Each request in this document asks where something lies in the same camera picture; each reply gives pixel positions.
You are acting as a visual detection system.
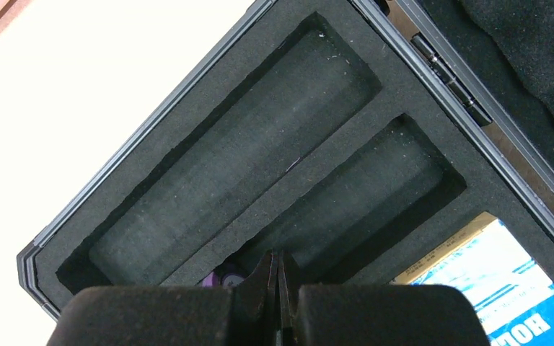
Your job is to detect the texas holdem card box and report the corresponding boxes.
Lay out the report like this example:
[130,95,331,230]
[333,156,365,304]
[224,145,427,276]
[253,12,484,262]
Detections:
[392,212,554,345]

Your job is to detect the black poker set case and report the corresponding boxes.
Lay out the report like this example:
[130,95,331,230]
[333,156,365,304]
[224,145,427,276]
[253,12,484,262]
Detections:
[17,1,554,318]

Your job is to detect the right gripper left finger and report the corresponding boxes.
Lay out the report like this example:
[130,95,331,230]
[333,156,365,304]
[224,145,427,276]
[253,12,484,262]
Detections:
[48,252,277,345]

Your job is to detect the purple chip stack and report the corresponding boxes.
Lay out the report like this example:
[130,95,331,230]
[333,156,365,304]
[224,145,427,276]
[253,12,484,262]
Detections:
[201,268,247,287]

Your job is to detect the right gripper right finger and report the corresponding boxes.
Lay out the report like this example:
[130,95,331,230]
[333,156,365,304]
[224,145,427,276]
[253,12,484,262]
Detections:
[278,252,490,345]

